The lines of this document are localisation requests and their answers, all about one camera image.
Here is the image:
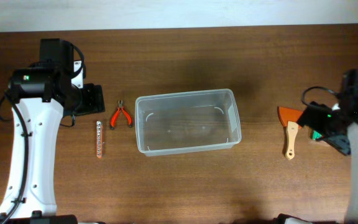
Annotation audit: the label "orange scraper with wooden handle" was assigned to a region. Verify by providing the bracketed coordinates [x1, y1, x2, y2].
[278, 106, 303, 160]

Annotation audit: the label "red handled cutting pliers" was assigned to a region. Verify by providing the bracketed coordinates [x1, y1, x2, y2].
[109, 99, 134, 131]

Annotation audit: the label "clear plastic container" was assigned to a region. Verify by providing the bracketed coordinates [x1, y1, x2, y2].
[134, 88, 242, 157]

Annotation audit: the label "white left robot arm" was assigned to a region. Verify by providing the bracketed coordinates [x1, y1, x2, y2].
[0, 39, 105, 223]

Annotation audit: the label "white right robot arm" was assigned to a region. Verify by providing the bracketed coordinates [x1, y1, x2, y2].
[297, 68, 358, 223]

